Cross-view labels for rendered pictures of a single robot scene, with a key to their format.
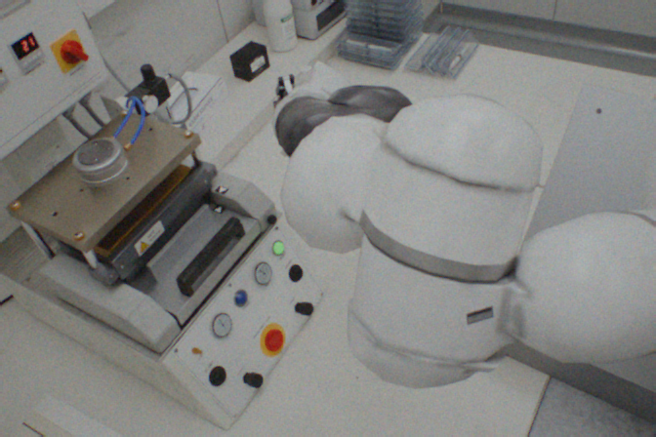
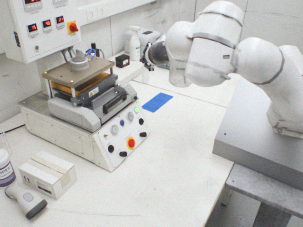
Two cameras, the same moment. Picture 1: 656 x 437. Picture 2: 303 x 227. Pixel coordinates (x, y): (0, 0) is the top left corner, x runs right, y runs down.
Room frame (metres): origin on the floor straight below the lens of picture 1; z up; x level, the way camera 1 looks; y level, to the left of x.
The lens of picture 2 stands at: (-0.38, 0.18, 1.61)
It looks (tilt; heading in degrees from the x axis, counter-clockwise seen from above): 34 degrees down; 351
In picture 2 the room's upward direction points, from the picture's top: 1 degrees clockwise
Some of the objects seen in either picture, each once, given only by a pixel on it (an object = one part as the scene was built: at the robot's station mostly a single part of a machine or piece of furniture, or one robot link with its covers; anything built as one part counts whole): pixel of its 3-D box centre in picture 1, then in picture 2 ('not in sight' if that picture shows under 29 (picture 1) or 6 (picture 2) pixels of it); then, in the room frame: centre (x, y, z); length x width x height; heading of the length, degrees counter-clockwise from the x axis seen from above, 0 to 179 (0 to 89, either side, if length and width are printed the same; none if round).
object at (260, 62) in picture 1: (250, 60); (122, 61); (1.49, 0.12, 0.83); 0.09 x 0.06 x 0.07; 134
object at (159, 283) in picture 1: (153, 235); (91, 97); (0.74, 0.29, 0.97); 0.30 x 0.22 x 0.08; 51
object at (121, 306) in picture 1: (107, 300); (73, 113); (0.62, 0.36, 0.96); 0.25 x 0.05 x 0.07; 51
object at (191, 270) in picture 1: (211, 255); (115, 102); (0.66, 0.19, 0.99); 0.15 x 0.02 x 0.04; 141
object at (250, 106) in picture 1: (248, 78); (120, 68); (1.50, 0.14, 0.77); 0.84 x 0.30 x 0.04; 142
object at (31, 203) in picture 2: not in sight; (21, 197); (0.34, 0.55, 0.79); 0.20 x 0.08 x 0.08; 52
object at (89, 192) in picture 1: (105, 168); (78, 69); (0.81, 0.34, 1.08); 0.31 x 0.24 x 0.13; 141
